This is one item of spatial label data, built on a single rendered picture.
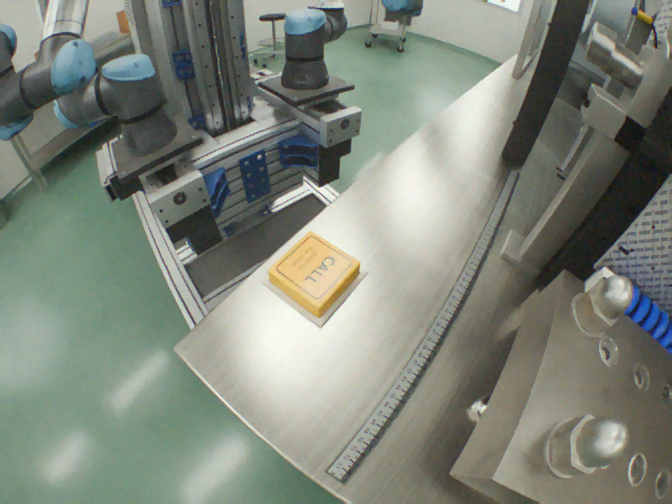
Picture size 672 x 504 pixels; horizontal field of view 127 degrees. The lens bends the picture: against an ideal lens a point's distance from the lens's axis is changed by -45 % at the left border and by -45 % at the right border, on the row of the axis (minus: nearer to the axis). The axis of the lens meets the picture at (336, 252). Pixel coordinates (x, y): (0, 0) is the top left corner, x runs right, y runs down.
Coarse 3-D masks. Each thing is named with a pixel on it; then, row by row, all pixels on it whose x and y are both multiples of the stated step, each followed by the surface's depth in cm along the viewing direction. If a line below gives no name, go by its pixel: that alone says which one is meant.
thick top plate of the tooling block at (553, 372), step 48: (576, 288) 17; (528, 336) 19; (576, 336) 15; (624, 336) 15; (528, 384) 14; (576, 384) 13; (624, 384) 13; (480, 432) 16; (528, 432) 12; (480, 480) 12; (528, 480) 10; (576, 480) 10; (624, 480) 9
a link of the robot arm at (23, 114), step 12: (12, 72) 20; (0, 84) 19; (12, 84) 20; (0, 96) 20; (12, 96) 21; (0, 108) 21; (12, 108) 22; (24, 108) 23; (0, 120) 22; (12, 120) 24; (24, 120) 26; (0, 132) 23; (12, 132) 25
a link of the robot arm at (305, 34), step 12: (300, 12) 67; (312, 12) 66; (288, 24) 66; (300, 24) 65; (312, 24) 65; (324, 24) 68; (288, 36) 69; (300, 36) 68; (312, 36) 68; (324, 36) 71; (288, 48) 72; (300, 48) 71; (312, 48) 71
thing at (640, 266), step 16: (656, 208) 13; (640, 224) 15; (656, 224) 13; (624, 240) 16; (640, 240) 15; (656, 240) 14; (608, 256) 18; (624, 256) 17; (640, 256) 16; (656, 256) 14; (624, 272) 17; (640, 272) 16; (656, 272) 15; (640, 288) 17; (656, 288) 15
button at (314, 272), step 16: (304, 240) 32; (320, 240) 32; (288, 256) 31; (304, 256) 31; (320, 256) 31; (336, 256) 31; (272, 272) 30; (288, 272) 30; (304, 272) 30; (320, 272) 30; (336, 272) 30; (352, 272) 30; (288, 288) 29; (304, 288) 29; (320, 288) 29; (336, 288) 29; (304, 304) 29; (320, 304) 28
